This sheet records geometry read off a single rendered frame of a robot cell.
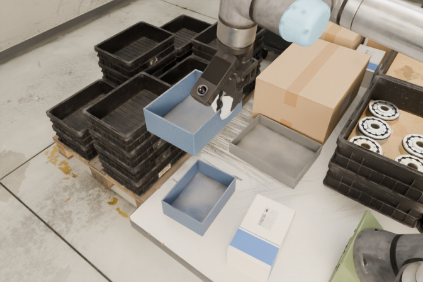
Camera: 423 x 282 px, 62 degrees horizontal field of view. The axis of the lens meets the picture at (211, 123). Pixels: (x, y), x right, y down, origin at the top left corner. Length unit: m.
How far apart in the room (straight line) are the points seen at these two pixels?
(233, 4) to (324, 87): 0.75
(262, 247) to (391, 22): 0.63
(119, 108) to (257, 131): 0.78
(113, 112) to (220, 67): 1.21
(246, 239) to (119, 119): 1.01
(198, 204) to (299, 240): 0.33
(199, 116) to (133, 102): 1.01
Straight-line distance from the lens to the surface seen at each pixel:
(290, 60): 1.43
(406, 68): 1.68
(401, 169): 1.09
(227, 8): 0.64
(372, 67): 1.71
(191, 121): 0.88
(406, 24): 0.65
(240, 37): 0.66
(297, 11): 0.57
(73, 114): 2.24
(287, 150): 1.33
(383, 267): 0.94
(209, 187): 1.20
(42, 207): 2.20
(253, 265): 0.99
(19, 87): 3.12
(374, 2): 0.67
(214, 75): 0.69
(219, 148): 1.31
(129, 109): 1.84
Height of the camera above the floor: 1.67
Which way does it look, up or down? 43 degrees down
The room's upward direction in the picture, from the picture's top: straight up
